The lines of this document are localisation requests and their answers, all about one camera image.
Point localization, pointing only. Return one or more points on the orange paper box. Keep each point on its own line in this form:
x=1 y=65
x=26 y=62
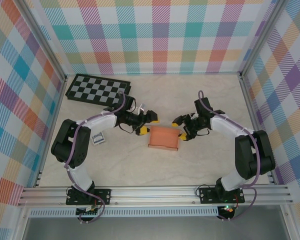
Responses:
x=163 y=137

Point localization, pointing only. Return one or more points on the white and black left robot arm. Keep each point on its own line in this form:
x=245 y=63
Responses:
x=70 y=145

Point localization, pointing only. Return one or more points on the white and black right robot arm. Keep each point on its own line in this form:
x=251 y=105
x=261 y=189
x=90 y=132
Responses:
x=252 y=155

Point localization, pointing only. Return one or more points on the black grey chessboard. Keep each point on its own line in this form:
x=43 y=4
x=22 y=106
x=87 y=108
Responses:
x=97 y=91

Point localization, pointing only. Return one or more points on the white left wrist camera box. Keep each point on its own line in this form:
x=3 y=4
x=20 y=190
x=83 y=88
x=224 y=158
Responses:
x=141 y=109

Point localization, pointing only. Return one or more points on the aluminium table side rail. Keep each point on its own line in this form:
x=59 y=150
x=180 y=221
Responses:
x=248 y=100
x=57 y=107

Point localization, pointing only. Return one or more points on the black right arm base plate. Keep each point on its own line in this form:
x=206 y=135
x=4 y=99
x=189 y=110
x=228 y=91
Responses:
x=206 y=196

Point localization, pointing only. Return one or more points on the aluminium mounting rail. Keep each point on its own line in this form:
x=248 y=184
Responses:
x=152 y=196

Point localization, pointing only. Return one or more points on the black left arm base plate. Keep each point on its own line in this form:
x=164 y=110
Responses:
x=103 y=196

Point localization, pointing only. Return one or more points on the aluminium frame post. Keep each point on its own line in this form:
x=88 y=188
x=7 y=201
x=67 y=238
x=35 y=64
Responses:
x=43 y=40
x=261 y=37

